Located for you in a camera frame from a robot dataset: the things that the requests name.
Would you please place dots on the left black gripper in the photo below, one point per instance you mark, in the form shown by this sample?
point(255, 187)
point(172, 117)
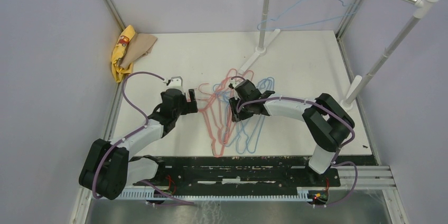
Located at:
point(189, 107)

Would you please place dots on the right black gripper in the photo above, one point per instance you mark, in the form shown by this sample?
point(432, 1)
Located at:
point(236, 116)

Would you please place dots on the blue wire hanger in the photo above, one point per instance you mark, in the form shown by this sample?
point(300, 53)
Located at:
point(248, 134)
point(351, 10)
point(244, 136)

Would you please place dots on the pink wire hanger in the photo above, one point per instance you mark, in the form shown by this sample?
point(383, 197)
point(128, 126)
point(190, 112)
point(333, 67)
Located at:
point(211, 116)
point(217, 113)
point(223, 94)

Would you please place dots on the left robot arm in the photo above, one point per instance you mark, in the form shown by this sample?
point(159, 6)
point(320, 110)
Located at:
point(110, 167)

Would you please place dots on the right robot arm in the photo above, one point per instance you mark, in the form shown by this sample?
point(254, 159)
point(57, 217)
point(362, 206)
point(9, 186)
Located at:
point(328, 123)

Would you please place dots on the beige cloth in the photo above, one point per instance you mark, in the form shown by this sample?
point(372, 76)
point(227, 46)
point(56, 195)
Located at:
point(141, 44)

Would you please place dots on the yellow patterned cloth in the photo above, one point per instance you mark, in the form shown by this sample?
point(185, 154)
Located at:
point(118, 55)

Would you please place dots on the white clothes rack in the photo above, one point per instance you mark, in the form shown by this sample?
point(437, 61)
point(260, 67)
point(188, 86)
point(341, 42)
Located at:
point(359, 83)

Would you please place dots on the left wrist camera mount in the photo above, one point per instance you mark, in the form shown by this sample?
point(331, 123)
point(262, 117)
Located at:
point(175, 82)

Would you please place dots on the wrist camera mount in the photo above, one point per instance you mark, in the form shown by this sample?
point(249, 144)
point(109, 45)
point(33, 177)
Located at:
point(233, 84)
point(175, 82)

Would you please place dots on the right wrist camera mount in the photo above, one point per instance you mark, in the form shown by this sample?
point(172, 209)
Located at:
point(233, 84)

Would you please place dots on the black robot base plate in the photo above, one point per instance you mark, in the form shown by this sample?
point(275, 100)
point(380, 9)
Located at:
point(240, 176)

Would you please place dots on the white slotted cable duct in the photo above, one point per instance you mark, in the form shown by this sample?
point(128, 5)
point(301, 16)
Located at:
point(149, 194)

